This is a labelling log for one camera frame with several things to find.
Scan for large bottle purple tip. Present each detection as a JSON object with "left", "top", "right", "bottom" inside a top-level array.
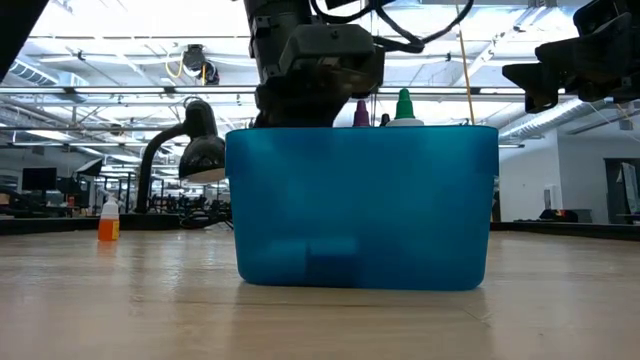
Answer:
[{"left": 352, "top": 99, "right": 371, "bottom": 128}]

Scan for dark glass doorway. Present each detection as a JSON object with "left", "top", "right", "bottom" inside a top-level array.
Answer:
[{"left": 603, "top": 157, "right": 640, "bottom": 225}]

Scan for white wall box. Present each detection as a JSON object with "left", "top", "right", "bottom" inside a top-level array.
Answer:
[{"left": 543, "top": 184, "right": 564, "bottom": 211}]

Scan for large bottle green tip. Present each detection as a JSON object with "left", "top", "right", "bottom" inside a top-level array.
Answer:
[{"left": 385, "top": 88, "right": 425, "bottom": 128}]

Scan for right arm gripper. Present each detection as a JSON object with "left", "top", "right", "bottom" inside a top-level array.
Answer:
[{"left": 502, "top": 0, "right": 640, "bottom": 114}]

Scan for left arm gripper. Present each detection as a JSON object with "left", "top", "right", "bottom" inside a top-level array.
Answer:
[{"left": 254, "top": 23, "right": 377, "bottom": 127}]

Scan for black desk lamp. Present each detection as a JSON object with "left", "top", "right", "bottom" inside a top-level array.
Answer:
[{"left": 119, "top": 98, "right": 227, "bottom": 231}]

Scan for silver ventilation duct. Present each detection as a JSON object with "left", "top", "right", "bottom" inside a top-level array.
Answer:
[{"left": 507, "top": 97, "right": 586, "bottom": 142}]

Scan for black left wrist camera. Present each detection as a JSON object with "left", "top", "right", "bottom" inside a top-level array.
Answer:
[{"left": 349, "top": 43, "right": 387, "bottom": 100}]

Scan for black computer monitor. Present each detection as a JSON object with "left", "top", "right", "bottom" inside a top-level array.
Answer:
[{"left": 21, "top": 167, "right": 58, "bottom": 193}]

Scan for black aluminium rig frame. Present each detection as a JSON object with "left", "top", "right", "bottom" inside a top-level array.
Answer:
[{"left": 0, "top": 217, "right": 640, "bottom": 240}]

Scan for teal translucent plastic bin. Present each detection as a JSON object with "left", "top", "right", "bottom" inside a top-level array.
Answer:
[{"left": 224, "top": 124, "right": 500, "bottom": 292}]

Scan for black tilted monitor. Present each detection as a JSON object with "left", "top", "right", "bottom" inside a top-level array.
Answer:
[{"left": 74, "top": 158, "right": 104, "bottom": 179}]

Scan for overhead light bar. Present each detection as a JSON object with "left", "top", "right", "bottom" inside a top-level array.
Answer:
[{"left": 0, "top": 84, "right": 531, "bottom": 97}]

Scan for black bag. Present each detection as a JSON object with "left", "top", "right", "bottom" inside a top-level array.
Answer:
[{"left": 538, "top": 208, "right": 581, "bottom": 224}]

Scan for black ceiling cable reel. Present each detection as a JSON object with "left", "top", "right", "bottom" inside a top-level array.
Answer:
[{"left": 167, "top": 43, "right": 221, "bottom": 86}]

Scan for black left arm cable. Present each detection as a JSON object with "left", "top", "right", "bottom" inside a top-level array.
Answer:
[{"left": 309, "top": 0, "right": 475, "bottom": 55}]

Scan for yellow hanging cable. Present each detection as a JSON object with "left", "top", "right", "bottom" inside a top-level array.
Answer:
[{"left": 454, "top": 0, "right": 477, "bottom": 127}]

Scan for orange food coloring bottle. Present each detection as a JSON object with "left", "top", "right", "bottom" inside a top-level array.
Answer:
[{"left": 97, "top": 195, "right": 121, "bottom": 243}]

